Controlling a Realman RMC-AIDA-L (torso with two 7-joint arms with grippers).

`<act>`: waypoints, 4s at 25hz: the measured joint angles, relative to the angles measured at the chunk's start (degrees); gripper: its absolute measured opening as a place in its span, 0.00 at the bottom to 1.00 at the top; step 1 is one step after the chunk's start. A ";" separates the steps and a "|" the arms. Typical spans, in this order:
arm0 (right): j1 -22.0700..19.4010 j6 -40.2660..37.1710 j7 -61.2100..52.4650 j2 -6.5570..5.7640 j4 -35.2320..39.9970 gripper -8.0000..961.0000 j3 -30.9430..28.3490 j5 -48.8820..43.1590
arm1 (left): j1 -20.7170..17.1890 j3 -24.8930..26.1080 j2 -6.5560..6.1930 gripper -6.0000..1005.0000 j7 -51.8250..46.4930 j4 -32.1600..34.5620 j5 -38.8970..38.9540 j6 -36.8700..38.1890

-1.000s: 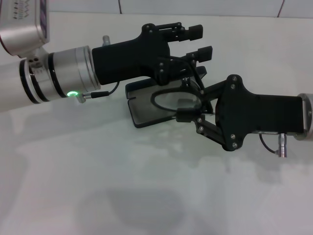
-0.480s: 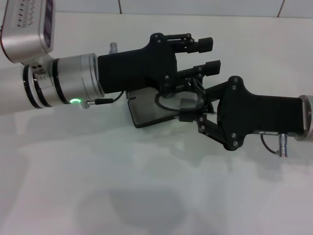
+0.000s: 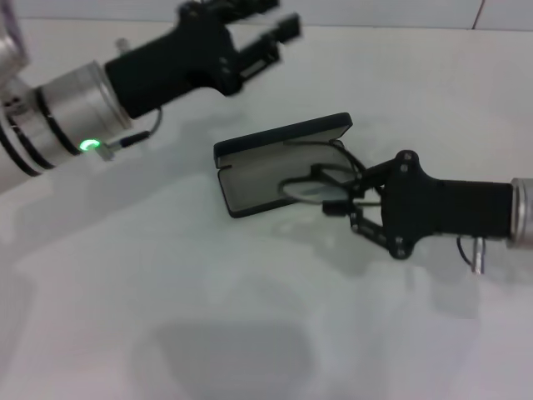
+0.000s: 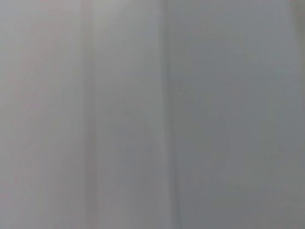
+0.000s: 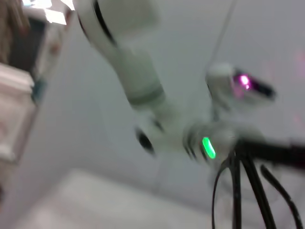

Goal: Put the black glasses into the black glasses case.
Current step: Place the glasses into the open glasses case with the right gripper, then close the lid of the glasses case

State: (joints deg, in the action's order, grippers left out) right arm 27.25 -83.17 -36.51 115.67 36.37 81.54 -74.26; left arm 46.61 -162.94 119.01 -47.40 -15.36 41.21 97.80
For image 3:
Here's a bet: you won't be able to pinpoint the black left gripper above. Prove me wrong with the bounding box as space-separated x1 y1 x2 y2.
102 0 304 121

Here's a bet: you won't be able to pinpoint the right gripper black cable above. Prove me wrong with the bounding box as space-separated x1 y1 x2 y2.
456 234 488 276

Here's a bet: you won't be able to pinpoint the black glasses case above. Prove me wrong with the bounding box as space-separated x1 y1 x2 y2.
212 111 355 219

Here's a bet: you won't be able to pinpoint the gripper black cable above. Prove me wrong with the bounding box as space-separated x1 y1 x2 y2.
456 234 488 276
97 37 164 162

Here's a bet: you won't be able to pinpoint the black glasses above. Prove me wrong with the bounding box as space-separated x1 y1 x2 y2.
277 139 382 208

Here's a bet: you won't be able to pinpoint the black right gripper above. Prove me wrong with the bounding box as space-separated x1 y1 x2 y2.
310 149 516 262

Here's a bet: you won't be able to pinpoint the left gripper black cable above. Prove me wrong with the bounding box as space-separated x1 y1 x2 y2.
97 37 164 162

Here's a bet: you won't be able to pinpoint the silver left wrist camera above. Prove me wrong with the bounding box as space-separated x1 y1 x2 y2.
0 0 33 87

